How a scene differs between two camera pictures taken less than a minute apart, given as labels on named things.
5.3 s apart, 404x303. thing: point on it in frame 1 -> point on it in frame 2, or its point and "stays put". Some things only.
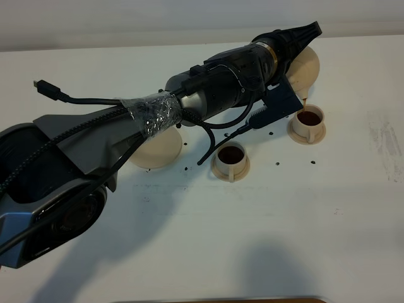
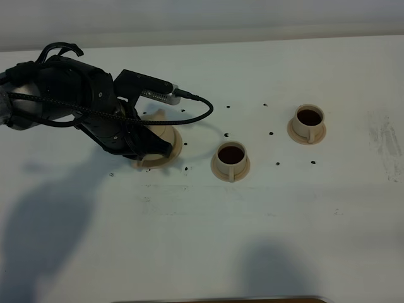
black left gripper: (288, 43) -> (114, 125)
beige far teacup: (309, 122) stays put
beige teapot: (303, 72) -> (165, 132)
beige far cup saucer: (302, 140) stays put
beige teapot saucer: (159, 151) stays put
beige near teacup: (230, 160) stays put
